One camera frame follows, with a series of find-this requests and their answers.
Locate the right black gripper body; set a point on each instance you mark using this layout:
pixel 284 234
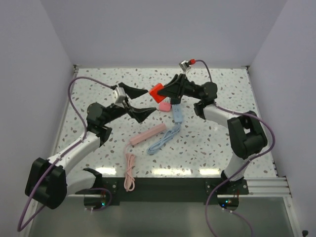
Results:
pixel 191 89

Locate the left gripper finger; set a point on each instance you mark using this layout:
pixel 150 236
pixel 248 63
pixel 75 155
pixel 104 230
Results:
pixel 140 114
pixel 131 91

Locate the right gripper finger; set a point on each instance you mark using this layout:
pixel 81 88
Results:
pixel 175 100
pixel 174 88

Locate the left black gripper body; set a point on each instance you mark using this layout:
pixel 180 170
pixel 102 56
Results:
pixel 115 112

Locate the red cube plug adapter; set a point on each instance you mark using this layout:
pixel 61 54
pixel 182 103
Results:
pixel 154 93

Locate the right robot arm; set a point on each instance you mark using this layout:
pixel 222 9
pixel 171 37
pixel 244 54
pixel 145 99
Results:
pixel 247 137

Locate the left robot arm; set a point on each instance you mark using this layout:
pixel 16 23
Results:
pixel 47 181

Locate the pink flat plug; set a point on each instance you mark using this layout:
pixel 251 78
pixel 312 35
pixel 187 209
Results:
pixel 164 107

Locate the pink power strip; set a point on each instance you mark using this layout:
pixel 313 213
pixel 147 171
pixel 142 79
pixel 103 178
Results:
pixel 147 134

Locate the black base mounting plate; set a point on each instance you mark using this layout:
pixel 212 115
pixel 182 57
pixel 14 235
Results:
pixel 168 189

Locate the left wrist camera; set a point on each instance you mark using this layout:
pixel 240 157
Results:
pixel 119 96

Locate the aluminium frame rail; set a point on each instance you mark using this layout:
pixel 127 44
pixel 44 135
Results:
pixel 268 187

